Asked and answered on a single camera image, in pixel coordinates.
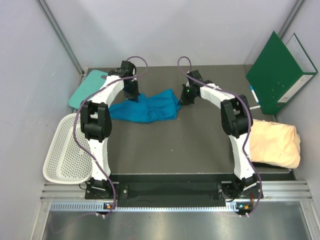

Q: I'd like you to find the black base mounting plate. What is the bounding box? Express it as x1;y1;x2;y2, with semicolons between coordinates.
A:
85;182;259;207

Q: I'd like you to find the teal cutting board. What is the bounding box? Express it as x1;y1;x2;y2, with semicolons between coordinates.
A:
68;69;108;109

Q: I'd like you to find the white perforated plastic basket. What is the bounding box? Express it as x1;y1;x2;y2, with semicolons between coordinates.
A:
42;113;93;185

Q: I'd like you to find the aluminium frame rail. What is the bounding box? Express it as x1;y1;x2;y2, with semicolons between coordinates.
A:
36;0;85;75

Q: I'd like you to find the grey slotted cable duct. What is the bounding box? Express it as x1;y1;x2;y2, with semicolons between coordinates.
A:
50;201;249;214

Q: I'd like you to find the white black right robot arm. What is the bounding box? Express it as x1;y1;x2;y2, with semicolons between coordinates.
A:
179;70;259;202

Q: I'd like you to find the blue t shirt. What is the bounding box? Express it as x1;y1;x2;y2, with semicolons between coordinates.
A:
109;89;182;124

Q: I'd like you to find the white blue marker pen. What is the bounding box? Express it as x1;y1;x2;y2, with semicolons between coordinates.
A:
250;86;261;110

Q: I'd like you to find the green lever arch binder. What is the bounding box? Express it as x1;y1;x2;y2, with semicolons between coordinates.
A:
246;32;318;115

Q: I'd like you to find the cream folded t shirt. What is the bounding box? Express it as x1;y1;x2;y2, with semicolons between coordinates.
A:
249;119;301;169

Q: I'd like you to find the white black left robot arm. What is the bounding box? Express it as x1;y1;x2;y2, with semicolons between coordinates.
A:
79;59;140;200

